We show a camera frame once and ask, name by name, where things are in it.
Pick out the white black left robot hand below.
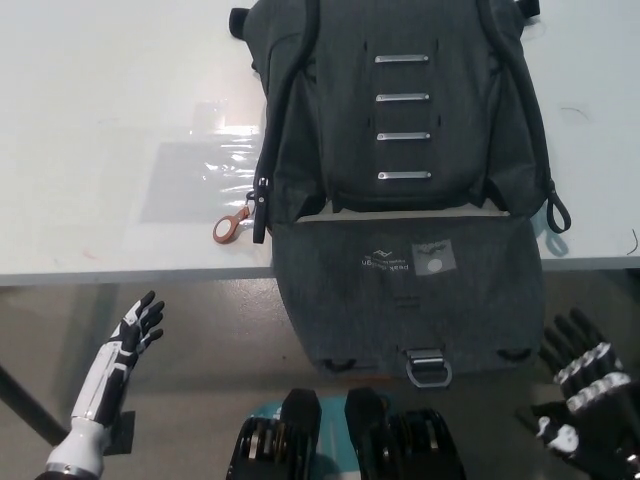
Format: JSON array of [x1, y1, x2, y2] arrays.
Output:
[[69, 291, 167, 427]]

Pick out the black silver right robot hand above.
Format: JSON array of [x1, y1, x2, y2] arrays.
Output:
[[534, 306, 640, 480]]

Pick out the dark grey fabric backpack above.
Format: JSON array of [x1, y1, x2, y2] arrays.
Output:
[[228, 0, 573, 391]]

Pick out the black teal robot body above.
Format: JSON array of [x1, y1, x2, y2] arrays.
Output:
[[227, 386, 467, 480]]

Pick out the clear plastic sheet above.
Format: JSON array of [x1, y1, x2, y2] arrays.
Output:
[[139, 101, 272, 226]]

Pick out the brown leather key ring tag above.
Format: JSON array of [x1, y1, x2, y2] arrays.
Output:
[[213, 204, 252, 247]]

